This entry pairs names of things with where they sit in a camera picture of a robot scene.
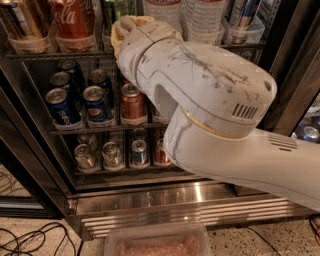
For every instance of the clear water bottle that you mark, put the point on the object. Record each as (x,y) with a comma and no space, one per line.
(203,20)
(164,10)

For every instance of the bottom shelf silver can left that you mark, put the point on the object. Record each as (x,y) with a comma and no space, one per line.
(85,156)

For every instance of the tea bottle white cap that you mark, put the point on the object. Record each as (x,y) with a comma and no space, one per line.
(158,117)

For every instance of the red Coca-Cola can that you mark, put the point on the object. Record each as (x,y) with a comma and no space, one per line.
(74,20)

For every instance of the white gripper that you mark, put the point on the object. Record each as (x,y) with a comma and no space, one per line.
(150,32)

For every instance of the middle left Pepsi can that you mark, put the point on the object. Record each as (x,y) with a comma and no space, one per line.
(63,80)

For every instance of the pepsi can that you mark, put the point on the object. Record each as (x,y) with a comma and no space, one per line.
(63,80)
(100,78)
(61,107)
(73,68)
(96,104)

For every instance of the bottom shelf red can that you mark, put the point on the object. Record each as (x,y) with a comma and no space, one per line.
(161,158)

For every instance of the front left Pepsi can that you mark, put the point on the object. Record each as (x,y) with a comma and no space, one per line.
(61,107)

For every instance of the back left Pepsi can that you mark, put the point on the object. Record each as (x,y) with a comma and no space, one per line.
(73,68)

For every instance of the bottom shelf green silver can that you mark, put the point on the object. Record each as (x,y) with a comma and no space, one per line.
(112,155)

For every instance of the green can top shelf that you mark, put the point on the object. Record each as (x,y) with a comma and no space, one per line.
(112,10)

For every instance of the front orange soda can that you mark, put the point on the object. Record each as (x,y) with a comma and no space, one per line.
(132,102)

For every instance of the clear water bottle right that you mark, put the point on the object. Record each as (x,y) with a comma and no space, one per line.
(203,20)

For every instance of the blue silver can top shelf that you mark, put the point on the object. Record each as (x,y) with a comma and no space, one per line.
(241,18)

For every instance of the clear plastic bin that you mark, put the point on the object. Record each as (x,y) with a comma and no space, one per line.
(170,239)

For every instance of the gold can top shelf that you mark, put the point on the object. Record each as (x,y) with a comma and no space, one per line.
(28,23)

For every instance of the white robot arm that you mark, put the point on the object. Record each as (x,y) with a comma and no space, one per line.
(214,101)

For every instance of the stainless fridge cabinet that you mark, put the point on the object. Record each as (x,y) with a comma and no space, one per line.
(41,157)

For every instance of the back orange soda can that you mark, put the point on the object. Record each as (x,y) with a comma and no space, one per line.
(124,81)

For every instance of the clear water bottle left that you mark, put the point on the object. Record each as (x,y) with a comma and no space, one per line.
(164,10)

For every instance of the bottom shelf blue can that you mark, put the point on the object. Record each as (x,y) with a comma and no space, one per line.
(139,152)

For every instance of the orange soda can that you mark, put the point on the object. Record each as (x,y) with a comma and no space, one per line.
(132,102)
(124,81)

